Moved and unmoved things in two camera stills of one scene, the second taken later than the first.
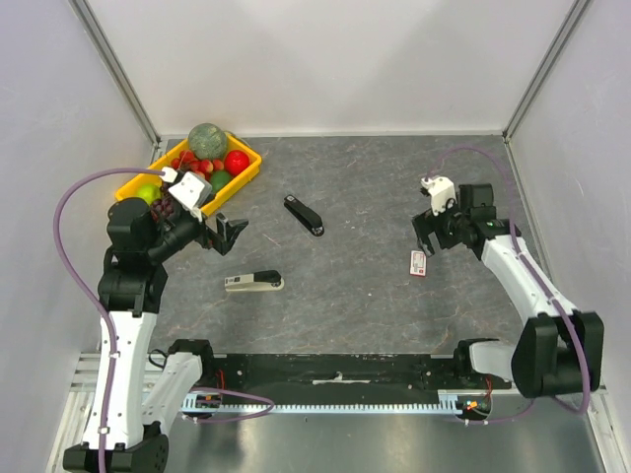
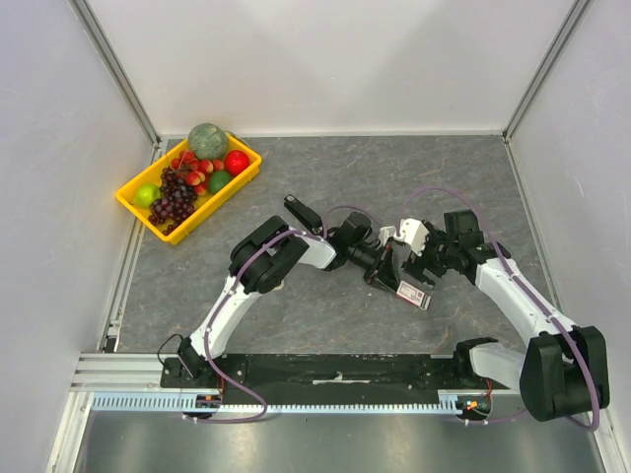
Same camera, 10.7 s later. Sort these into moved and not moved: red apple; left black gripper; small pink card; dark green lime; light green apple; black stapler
Moved: left black gripper; small pink card
Not moved: black stapler; light green apple; red apple; dark green lime
